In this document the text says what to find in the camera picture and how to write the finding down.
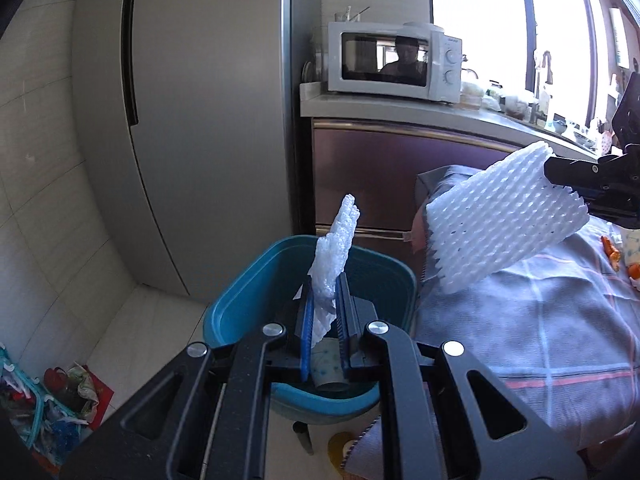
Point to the orange peel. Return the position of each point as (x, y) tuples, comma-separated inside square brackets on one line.
[(635, 275), (611, 250)]

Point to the large white foam net sheet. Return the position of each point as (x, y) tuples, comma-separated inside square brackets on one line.
[(500, 220)]

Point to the grey refrigerator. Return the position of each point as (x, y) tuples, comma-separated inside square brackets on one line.
[(200, 110)]

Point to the black stool leg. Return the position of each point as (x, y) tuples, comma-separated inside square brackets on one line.
[(302, 437)]

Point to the small white foam net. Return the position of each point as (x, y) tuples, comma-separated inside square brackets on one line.
[(335, 240)]

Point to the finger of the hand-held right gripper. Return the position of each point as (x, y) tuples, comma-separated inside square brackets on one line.
[(570, 171)]

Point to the teal plastic basket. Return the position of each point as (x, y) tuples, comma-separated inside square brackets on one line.
[(39, 417)]

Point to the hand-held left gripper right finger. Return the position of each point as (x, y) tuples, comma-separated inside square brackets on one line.
[(341, 330)]

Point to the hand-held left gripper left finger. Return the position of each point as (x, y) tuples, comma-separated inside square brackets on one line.
[(307, 340)]

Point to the patterned paper cup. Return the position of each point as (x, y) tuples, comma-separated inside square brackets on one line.
[(327, 365), (631, 247)]

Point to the round grey lid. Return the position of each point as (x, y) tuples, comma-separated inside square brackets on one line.
[(308, 71)]

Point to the blue plaid tablecloth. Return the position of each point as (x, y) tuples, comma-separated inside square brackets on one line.
[(525, 340)]

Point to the clear glass jar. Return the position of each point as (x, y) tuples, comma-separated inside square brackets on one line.
[(345, 15)]

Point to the window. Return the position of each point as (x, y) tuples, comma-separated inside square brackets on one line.
[(480, 0)]

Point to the metal kitchen faucet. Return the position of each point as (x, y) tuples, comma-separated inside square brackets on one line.
[(546, 67)]

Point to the yellow round object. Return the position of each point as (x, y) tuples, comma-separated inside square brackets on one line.
[(337, 447)]

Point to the white microwave oven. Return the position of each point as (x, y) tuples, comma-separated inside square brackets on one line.
[(440, 70)]

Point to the blue plastic bin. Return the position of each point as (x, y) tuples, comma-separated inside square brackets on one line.
[(250, 280)]

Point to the kitchen counter with purple cabinets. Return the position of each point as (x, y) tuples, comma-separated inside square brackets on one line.
[(360, 170)]

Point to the stacked clear food containers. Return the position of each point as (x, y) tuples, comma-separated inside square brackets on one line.
[(472, 92)]

